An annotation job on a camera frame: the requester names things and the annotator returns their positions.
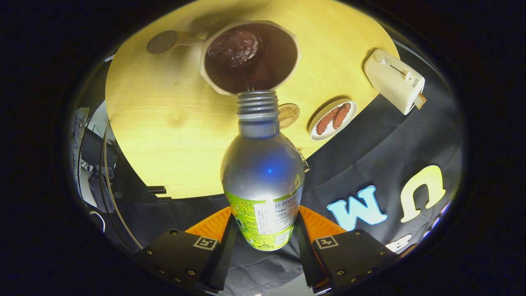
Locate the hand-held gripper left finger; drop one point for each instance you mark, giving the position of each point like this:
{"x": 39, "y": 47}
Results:
{"x": 224, "y": 257}

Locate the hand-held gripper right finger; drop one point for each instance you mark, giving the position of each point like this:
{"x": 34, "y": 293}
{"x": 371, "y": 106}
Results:
{"x": 306, "y": 255}

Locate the silver bottle with green label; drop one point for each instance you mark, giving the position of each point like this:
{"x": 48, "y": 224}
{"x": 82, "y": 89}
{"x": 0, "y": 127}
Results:
{"x": 263, "y": 172}

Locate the round cork coaster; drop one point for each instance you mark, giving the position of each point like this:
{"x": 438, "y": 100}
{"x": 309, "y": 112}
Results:
{"x": 289, "y": 115}

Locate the wooden table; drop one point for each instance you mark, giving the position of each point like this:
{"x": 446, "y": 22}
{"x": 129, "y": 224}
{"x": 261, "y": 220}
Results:
{"x": 172, "y": 135}

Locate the brown meat slice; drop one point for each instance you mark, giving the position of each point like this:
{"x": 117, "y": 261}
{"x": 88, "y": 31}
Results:
{"x": 326, "y": 121}
{"x": 342, "y": 116}

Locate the white plate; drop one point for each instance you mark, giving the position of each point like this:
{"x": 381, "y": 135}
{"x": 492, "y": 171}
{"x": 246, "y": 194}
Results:
{"x": 347, "y": 119}

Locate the toast slice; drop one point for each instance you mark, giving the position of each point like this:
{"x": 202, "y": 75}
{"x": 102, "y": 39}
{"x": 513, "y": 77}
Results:
{"x": 421, "y": 101}

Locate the white toaster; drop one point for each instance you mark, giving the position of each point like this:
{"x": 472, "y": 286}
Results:
{"x": 392, "y": 80}

